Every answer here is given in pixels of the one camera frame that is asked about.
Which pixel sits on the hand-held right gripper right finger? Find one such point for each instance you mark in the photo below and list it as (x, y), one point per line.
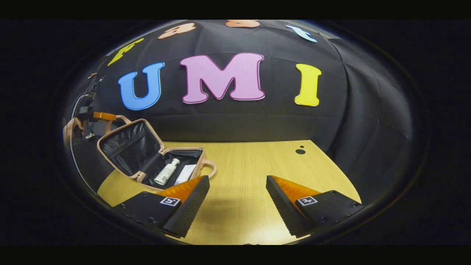
(287, 209)

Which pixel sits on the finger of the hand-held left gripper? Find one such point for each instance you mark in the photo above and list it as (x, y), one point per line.
(105, 116)

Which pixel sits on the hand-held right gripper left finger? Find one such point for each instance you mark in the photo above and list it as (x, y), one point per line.
(187, 209)

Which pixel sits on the white cream tube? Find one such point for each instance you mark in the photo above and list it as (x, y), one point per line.
(186, 173)

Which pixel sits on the pink suitcase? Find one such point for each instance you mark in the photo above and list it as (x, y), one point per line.
(130, 147)

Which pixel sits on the white pump bottle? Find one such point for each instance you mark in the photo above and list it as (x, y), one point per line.
(166, 172)

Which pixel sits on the copper cloth clip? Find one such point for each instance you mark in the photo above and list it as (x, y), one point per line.
(92, 75)

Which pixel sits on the black table grommet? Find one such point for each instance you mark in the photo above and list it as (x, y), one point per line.
(300, 151)

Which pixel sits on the black backdrop cloth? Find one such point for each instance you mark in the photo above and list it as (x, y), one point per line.
(239, 117)

